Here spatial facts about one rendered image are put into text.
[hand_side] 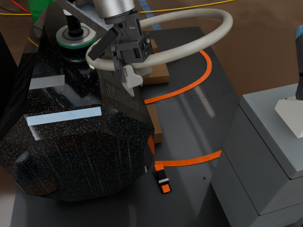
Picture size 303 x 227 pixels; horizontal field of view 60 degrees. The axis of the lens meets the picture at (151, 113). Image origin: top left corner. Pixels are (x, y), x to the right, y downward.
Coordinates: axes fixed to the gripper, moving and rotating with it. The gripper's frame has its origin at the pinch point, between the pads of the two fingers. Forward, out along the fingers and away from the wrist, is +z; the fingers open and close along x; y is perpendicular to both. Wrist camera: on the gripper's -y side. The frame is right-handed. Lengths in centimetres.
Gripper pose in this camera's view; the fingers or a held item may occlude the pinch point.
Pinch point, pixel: (133, 87)
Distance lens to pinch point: 74.5
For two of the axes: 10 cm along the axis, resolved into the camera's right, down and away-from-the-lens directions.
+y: 9.0, 0.0, -4.4
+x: 3.6, -5.7, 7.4
